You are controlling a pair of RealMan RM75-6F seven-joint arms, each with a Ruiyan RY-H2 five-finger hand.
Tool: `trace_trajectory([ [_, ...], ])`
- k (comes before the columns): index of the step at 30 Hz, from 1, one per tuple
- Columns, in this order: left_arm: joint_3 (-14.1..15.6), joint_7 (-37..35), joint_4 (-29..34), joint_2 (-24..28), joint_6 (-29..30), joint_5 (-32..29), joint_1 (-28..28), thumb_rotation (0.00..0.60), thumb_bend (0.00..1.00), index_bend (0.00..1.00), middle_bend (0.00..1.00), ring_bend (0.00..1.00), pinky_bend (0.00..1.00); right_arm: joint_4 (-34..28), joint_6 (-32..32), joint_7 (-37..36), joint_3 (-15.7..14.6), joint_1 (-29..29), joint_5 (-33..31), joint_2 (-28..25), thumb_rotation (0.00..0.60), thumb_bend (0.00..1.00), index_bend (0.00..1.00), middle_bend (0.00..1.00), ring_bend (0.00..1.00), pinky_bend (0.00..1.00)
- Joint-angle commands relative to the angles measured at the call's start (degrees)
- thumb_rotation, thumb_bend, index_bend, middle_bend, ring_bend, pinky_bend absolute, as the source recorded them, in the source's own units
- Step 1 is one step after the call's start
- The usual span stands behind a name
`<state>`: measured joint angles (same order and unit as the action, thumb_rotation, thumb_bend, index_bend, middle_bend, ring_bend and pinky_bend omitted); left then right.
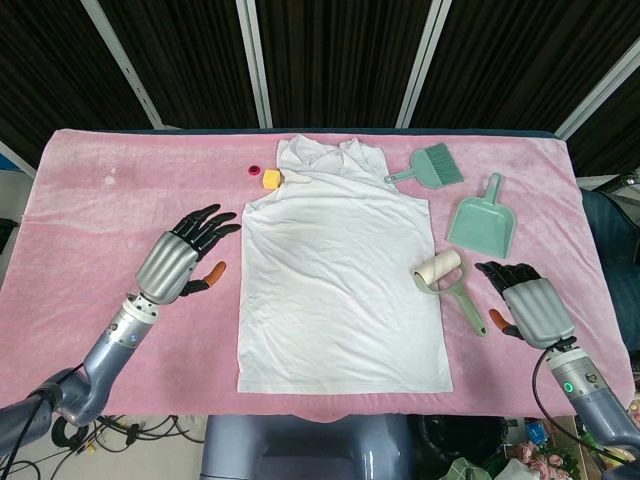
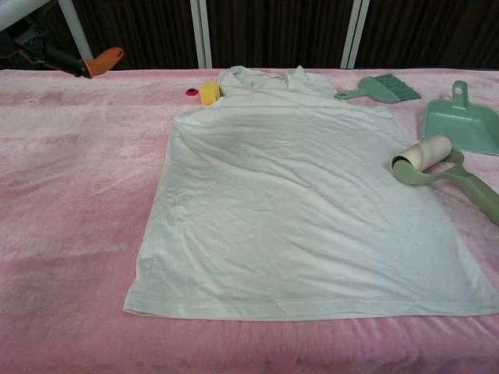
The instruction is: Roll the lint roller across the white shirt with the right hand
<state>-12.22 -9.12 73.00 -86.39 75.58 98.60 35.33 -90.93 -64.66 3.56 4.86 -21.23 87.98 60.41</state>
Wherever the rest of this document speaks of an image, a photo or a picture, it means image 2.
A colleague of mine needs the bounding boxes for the white frame post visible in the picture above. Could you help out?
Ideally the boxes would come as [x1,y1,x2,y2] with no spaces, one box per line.
[340,0,370,70]
[189,0,214,69]
[58,0,97,72]

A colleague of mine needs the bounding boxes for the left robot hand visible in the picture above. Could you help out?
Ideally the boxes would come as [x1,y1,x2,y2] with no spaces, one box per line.
[0,0,125,80]

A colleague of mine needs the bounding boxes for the green dustpan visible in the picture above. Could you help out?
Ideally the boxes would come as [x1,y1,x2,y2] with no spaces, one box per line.
[423,79,499,157]

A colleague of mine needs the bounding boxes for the green hand brush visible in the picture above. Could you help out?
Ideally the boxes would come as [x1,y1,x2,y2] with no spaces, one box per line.
[334,73,423,104]

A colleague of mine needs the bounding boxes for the green lint roller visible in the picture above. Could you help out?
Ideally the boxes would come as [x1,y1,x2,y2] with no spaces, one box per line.
[391,135,499,227]

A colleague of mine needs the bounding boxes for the black pleated curtain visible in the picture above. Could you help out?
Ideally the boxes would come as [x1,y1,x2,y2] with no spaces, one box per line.
[0,0,499,72]

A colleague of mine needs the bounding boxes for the yellow sponge block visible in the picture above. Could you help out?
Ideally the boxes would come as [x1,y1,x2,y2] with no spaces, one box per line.
[199,80,223,106]

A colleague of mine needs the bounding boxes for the pink fleece blanket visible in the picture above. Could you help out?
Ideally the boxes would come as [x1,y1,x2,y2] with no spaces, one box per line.
[0,68,499,374]

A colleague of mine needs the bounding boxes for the white shirt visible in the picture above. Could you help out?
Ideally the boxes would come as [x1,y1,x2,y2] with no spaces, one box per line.
[122,65,499,323]

